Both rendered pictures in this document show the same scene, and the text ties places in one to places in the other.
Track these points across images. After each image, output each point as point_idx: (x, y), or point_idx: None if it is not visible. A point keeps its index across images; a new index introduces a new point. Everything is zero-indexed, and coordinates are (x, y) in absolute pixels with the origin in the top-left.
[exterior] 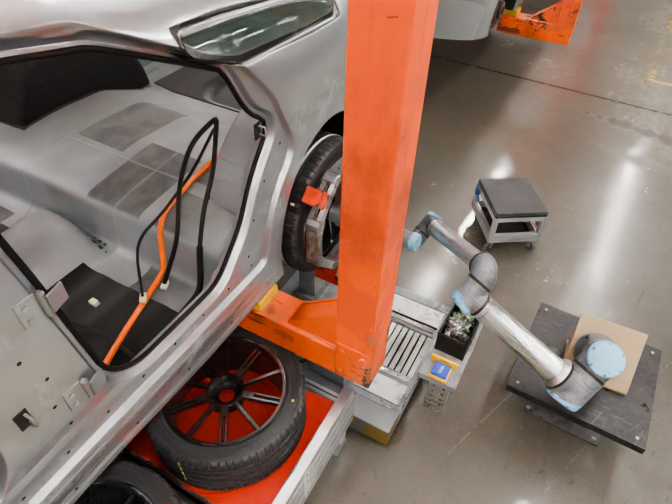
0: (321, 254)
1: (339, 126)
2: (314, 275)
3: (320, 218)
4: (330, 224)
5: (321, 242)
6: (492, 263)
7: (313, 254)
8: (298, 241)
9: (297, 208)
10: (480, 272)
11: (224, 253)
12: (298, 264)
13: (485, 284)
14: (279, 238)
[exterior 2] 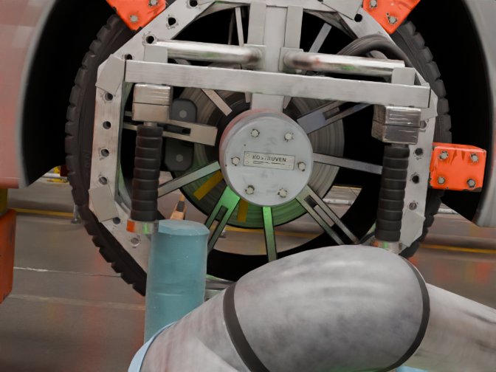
0: (110, 180)
1: (458, 42)
2: None
3: (118, 49)
4: (270, 223)
5: (113, 135)
6: (350, 261)
7: (105, 181)
8: (85, 121)
9: (106, 26)
10: (271, 261)
11: None
12: (79, 203)
13: (238, 299)
14: (18, 52)
